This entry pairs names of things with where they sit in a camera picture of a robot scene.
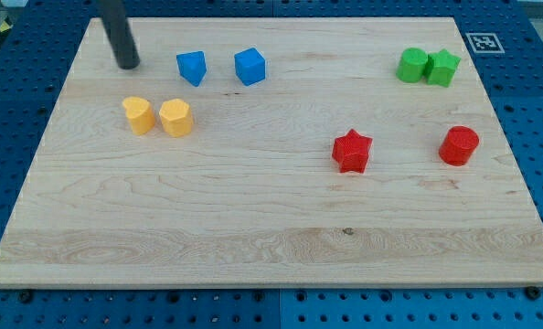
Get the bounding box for blue cube block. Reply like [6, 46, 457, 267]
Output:
[234, 48, 266, 86]

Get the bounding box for red star block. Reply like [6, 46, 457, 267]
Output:
[332, 129, 373, 174]

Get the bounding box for yellow hexagon block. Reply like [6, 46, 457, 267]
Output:
[159, 99, 194, 137]

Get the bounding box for yellow heart block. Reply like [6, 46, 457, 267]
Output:
[122, 96, 155, 135]

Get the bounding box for green cylinder block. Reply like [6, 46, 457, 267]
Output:
[396, 48, 428, 83]

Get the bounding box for red cylinder block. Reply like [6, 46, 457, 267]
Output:
[438, 126, 479, 166]

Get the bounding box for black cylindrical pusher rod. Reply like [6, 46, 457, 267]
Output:
[97, 0, 140, 69]

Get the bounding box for green star block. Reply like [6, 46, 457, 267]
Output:
[424, 49, 461, 88]

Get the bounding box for white fiducial marker tag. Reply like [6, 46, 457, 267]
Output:
[465, 32, 505, 54]

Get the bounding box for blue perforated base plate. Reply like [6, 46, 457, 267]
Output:
[0, 1, 543, 328]

